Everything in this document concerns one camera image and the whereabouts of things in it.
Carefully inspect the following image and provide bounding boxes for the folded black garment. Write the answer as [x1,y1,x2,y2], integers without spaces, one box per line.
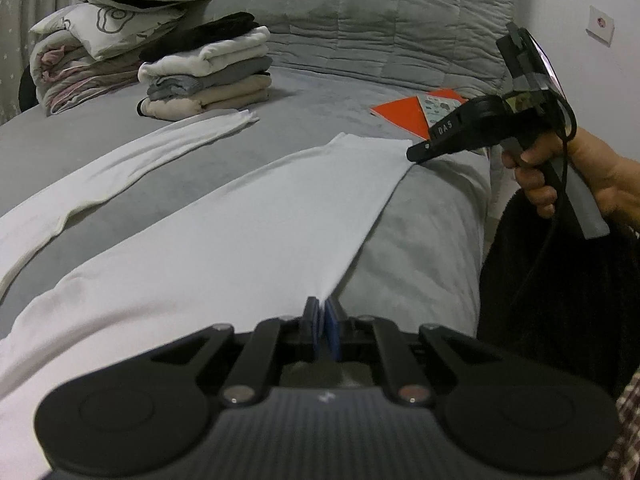
[142,11,261,63]

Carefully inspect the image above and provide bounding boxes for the person's black knit garment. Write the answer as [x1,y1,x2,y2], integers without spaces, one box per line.
[475,192,640,411]

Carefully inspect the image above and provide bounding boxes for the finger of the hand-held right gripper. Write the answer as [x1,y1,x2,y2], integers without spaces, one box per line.
[406,131,493,164]

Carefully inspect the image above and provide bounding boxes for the grey star-patterned curtain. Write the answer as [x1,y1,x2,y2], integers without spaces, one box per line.
[0,0,76,126]

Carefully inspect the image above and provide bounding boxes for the white pants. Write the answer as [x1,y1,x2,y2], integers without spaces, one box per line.
[0,110,416,480]

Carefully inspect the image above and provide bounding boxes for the pale printed card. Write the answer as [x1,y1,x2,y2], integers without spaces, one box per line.
[416,92,464,124]

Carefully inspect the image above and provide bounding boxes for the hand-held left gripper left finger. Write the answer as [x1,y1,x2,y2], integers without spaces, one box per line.
[150,296,323,409]

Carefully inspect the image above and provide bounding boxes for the orange booklet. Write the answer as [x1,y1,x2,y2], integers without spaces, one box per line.
[370,89,469,141]

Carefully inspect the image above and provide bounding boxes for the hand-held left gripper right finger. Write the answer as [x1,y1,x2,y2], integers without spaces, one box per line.
[324,296,503,407]

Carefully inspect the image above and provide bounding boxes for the white wall socket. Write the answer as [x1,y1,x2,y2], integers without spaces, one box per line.
[586,5,614,47]

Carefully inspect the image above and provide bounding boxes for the folded white garment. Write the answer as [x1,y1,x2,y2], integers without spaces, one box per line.
[137,26,271,82]

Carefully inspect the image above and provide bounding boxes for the grey quilted headboard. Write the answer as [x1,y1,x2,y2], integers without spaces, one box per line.
[185,0,518,97]

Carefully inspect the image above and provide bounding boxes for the person's plaid garment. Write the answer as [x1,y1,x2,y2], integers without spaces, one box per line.
[602,370,640,480]

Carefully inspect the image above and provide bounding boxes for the black cable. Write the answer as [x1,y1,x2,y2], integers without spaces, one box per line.
[507,92,579,321]

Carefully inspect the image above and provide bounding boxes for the person's right hand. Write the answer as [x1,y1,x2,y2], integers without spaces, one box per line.
[501,127,640,233]

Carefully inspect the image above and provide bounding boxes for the folded grey garment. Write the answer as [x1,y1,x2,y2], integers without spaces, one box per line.
[146,56,274,102]

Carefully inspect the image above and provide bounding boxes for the black cloth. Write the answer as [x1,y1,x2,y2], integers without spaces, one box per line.
[19,65,41,111]

